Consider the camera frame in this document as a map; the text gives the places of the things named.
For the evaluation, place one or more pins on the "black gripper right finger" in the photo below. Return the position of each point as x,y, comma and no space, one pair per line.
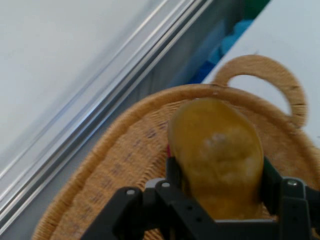
292,205

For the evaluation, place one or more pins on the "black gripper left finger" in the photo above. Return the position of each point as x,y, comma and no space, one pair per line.
160,207

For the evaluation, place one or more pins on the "yellow toy bell pepper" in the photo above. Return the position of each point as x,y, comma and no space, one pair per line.
215,150

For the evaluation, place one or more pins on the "woven wicker basket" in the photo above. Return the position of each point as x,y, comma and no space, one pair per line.
250,65

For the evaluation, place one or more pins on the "blue foam block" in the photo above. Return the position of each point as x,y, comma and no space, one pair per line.
225,45

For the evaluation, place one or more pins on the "green foam mat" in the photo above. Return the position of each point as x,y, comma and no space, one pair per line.
255,8

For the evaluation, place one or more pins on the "aluminium wall rail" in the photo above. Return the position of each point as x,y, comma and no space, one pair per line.
100,100

